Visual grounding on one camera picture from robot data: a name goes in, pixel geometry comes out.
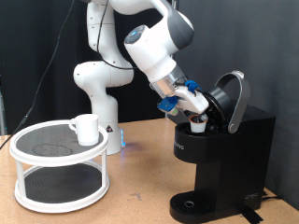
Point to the black keurig coffee machine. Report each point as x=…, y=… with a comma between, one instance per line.
x=236, y=174

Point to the white plastic mug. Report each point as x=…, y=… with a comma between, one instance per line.
x=87, y=130

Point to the silver vertical metal pole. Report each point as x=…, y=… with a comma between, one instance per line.
x=175, y=3

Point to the black tape strip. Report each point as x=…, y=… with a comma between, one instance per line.
x=252, y=217

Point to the white franka robot arm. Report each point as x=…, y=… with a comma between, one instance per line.
x=99, y=77

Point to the white two-tier turntable stand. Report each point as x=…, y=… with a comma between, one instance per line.
x=62, y=183

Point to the grey metal frame bar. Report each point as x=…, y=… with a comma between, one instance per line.
x=2, y=115

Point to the blue mounted wrist camera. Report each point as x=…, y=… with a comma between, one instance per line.
x=168, y=104

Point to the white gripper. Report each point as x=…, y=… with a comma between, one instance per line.
x=193, y=101

